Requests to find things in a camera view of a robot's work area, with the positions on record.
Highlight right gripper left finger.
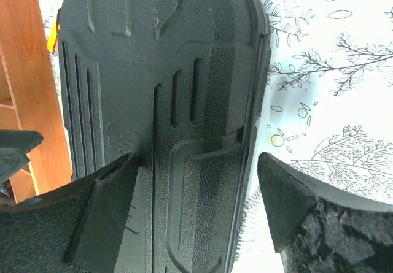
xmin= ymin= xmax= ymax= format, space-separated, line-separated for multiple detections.
xmin=1 ymin=153 xmax=138 ymax=272

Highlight black plastic tool case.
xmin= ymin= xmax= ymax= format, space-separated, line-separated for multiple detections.
xmin=58 ymin=0 xmax=271 ymax=272

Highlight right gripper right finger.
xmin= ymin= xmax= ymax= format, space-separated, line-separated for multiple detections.
xmin=257 ymin=152 xmax=392 ymax=272

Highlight wooden compartment tray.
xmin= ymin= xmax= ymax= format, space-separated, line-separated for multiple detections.
xmin=1 ymin=0 xmax=72 ymax=202

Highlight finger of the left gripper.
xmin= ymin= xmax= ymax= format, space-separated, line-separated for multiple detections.
xmin=1 ymin=129 xmax=44 ymax=184

